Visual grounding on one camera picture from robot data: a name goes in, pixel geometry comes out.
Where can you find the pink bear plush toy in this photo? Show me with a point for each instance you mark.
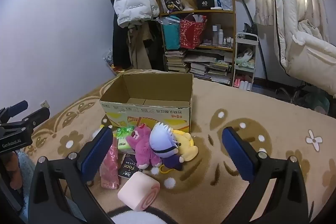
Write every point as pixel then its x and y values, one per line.
pixel 141 145

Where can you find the white duvet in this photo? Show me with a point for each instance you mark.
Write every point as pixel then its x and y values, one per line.
pixel 294 29

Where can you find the wall socket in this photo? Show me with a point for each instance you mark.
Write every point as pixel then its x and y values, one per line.
pixel 45 104

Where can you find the black flat packet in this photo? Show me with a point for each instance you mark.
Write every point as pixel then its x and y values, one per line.
pixel 128 167

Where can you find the beige hanging coat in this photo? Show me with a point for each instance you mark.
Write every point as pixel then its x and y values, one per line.
pixel 139 50

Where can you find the green and white soft item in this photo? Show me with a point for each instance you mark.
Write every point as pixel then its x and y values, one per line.
pixel 245 58

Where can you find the green tissue packet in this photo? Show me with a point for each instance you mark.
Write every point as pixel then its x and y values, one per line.
pixel 123 144

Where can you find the white trolley cart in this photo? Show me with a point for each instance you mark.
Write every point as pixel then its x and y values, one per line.
pixel 245 41

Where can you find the yellow dog plush toy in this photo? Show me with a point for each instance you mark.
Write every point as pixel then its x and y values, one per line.
pixel 187 146

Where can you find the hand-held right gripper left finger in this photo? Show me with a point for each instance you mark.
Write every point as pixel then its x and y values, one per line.
pixel 97 151

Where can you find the red gift bag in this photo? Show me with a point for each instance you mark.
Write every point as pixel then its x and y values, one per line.
pixel 191 33

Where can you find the teal bag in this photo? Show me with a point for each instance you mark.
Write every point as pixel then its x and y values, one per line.
pixel 170 35

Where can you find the pink roll cake cushion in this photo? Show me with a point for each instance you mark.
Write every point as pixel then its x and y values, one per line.
pixel 136 190

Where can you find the wooden shelf unit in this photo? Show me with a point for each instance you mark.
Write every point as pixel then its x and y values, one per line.
pixel 233 29

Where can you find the white-haired doll plush toy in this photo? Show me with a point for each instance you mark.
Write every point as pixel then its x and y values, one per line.
pixel 161 137

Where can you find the black box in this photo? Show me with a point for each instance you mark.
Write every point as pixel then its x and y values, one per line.
pixel 205 0

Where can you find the stack of books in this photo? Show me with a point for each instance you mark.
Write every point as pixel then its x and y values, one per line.
pixel 176 61

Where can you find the person's left forearm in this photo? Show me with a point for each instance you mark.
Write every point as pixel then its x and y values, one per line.
pixel 26 182

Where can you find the green bag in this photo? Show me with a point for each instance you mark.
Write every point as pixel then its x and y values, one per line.
pixel 317 103

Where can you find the pink plastic bag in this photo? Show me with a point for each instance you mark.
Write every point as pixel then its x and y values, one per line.
pixel 110 166

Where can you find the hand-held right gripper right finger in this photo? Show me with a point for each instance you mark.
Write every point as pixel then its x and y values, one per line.
pixel 239 154

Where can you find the row of cosmetic bottles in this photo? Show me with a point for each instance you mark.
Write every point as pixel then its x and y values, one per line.
pixel 220 36

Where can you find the black hanging coat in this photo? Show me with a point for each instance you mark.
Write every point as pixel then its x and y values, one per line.
pixel 119 43

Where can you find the pile of magazines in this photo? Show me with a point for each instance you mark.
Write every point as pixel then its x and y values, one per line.
pixel 210 69

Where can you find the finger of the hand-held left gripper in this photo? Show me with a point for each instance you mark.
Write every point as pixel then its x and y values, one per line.
pixel 36 115
pixel 18 106

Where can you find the printed cardboard box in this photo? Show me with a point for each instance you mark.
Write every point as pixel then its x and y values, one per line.
pixel 147 113

